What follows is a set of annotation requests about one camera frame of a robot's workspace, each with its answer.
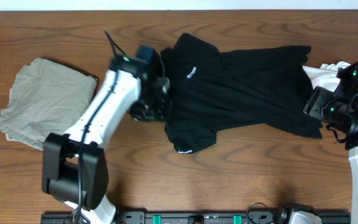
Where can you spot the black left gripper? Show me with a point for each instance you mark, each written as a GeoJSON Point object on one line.
{"type": "Point", "coordinates": [153, 101]}

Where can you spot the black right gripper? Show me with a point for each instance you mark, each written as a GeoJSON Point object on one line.
{"type": "Point", "coordinates": [314, 101]}

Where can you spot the black polo shirt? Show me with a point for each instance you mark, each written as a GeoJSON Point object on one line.
{"type": "Point", "coordinates": [212, 91]}

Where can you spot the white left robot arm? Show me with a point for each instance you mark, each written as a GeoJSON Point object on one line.
{"type": "Point", "coordinates": [74, 169]}

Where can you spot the white garment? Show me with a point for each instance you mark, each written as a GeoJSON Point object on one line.
{"type": "Point", "coordinates": [326, 75]}

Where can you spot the folded beige cloth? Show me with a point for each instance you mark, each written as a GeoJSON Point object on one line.
{"type": "Point", "coordinates": [46, 97]}

